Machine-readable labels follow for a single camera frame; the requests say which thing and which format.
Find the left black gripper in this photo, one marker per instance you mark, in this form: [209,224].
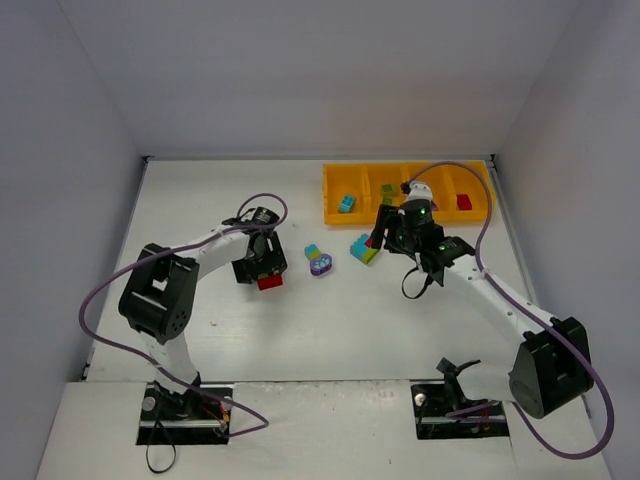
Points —
[261,265]

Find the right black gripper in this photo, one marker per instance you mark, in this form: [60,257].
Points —
[386,232]

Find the red two-by-four lego brick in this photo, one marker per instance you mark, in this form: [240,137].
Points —
[266,282]

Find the multicolor lego block assembly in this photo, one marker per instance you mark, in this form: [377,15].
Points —
[361,249]

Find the small red lego brick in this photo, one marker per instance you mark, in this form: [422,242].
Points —
[464,202]

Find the teal lego brick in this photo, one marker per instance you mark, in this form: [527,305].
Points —
[347,204]

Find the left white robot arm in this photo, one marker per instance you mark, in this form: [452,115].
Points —
[158,298]

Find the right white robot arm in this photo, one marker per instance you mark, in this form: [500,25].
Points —
[551,355]

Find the teal green purple lego stack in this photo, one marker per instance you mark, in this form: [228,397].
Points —
[320,263]

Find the yellow divided container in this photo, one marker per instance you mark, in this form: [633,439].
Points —
[353,192]

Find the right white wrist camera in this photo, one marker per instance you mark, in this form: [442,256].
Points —
[417,190]

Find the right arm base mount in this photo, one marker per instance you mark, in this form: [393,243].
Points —
[438,417]

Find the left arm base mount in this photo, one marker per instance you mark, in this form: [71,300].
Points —
[188,420]

